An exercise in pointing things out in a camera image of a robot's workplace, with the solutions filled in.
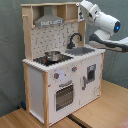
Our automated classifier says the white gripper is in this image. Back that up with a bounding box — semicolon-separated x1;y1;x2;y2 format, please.
79;0;100;23

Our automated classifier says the white toy microwave door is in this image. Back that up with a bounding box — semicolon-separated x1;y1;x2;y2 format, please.
78;6;84;22

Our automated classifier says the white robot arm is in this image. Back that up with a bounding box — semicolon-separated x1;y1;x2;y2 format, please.
78;0;128;52

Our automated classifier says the wooden toy kitchen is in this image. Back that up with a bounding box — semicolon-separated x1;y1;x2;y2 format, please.
22;2;104;127

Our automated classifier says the black toy faucet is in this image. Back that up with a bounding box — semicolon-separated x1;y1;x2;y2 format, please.
66;32;83;50

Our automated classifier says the grey toy sink basin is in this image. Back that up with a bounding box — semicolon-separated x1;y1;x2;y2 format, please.
66;47;94;56

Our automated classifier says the grey range hood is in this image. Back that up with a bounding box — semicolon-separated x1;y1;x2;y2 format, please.
35;6;64;27

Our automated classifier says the silver metal pot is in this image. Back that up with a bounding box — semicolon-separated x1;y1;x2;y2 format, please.
45;51;61;61

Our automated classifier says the grey ice dispenser panel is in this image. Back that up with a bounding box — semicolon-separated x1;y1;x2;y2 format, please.
87;65;96;82

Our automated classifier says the black toy stovetop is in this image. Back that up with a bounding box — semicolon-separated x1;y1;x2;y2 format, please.
34;54;72;66

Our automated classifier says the right red stove knob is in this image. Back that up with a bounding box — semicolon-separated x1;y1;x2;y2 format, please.
71;66;79;73

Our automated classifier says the red stove knob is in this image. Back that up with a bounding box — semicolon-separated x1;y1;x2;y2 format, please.
71;66;79;73
54;73;60;79

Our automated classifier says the left red stove knob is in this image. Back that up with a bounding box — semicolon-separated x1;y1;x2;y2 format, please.
54;73;60;79

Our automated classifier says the oven door with window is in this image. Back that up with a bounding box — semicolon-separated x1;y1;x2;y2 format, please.
55;81;74;111

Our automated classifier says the grey cabinet door handle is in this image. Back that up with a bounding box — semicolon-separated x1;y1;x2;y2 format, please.
82;76;86;90

